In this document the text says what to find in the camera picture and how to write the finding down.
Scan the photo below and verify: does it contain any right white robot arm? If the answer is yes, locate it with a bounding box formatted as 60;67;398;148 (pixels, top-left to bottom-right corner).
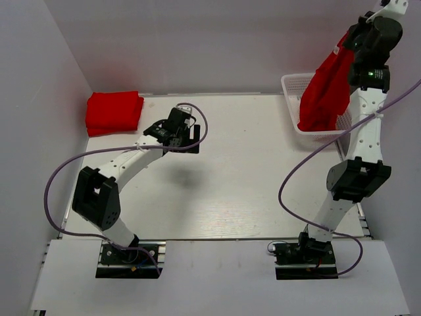
296;11;403;263

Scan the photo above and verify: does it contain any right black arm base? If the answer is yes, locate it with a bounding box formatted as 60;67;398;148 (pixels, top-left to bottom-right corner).
267;240;338;280

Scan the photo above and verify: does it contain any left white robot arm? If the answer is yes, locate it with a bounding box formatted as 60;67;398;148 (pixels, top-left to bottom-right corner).
72;103;201;263

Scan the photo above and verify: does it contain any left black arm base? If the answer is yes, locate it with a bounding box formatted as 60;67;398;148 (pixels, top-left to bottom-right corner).
95;241;166;279

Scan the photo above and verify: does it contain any folded red t shirt stack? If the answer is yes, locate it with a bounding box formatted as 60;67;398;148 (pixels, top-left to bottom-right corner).
85;91;144;137

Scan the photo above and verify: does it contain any white plastic basket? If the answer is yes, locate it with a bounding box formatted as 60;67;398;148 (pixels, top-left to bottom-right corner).
281;73;351;140

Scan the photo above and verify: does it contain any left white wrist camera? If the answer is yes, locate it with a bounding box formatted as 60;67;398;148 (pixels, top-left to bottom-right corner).
176;104;193;116

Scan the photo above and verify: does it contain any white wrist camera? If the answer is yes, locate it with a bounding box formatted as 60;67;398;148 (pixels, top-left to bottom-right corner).
366;0;409;23
176;104;193;116

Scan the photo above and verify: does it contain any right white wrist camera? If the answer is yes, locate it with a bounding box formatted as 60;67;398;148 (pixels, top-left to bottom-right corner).
366;0;409;23

